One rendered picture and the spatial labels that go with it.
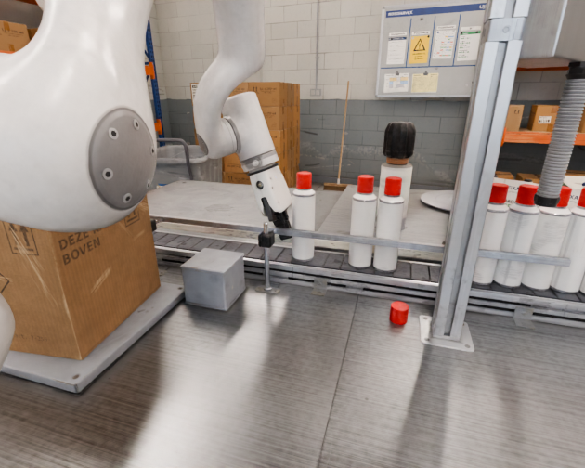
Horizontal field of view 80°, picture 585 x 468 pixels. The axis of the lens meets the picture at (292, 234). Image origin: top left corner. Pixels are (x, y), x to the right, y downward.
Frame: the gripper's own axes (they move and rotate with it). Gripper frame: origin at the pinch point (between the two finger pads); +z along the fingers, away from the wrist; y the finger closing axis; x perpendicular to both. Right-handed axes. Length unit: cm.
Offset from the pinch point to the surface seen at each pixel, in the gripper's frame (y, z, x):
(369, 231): -2.3, 4.2, -19.5
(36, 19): 282, -238, 325
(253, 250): 0.0, 3.1, 9.9
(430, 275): -1.3, 17.3, -29.3
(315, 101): 454, -57, 86
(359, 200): -2.8, -3.1, -19.6
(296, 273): -4.8, 9.4, -1.2
